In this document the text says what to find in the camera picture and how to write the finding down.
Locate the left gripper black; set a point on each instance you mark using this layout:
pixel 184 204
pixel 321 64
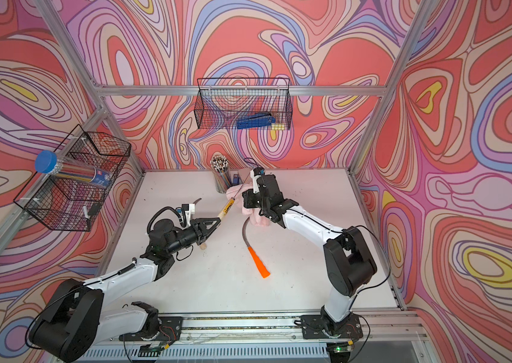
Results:
pixel 198 231

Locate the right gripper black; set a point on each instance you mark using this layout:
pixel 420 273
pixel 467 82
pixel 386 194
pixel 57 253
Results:
pixel 248 197

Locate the pink terry rag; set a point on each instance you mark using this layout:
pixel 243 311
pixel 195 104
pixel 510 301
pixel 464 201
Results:
pixel 253 214

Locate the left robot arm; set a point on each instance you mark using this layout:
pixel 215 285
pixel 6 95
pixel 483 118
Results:
pixel 77 317

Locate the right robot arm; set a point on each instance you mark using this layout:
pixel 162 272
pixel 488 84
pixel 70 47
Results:
pixel 349 262

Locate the cup of coloured pencils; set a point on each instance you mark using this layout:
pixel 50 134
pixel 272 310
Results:
pixel 220 168

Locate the yellow item in basket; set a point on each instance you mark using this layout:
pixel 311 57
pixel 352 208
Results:
pixel 278 127

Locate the blue tool in basket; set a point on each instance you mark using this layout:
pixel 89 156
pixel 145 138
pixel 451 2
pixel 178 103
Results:
pixel 258 120

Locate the blue cap pencil tube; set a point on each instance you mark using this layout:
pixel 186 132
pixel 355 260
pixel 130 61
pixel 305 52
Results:
pixel 50 163

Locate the orange handle sickle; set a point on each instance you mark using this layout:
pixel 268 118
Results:
pixel 256 259

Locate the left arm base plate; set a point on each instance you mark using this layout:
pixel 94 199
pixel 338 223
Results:
pixel 168 331

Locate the black wire basket back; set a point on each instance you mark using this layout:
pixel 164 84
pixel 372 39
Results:
pixel 221 101

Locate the black wire basket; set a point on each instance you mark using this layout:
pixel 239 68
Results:
pixel 62 204
pixel 221 101

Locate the black wire basket left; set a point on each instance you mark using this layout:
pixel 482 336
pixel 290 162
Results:
pixel 62 204

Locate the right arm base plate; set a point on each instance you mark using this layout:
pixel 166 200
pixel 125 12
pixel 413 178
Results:
pixel 315 327

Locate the aluminium front rail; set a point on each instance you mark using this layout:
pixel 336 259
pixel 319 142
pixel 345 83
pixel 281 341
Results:
pixel 280 326

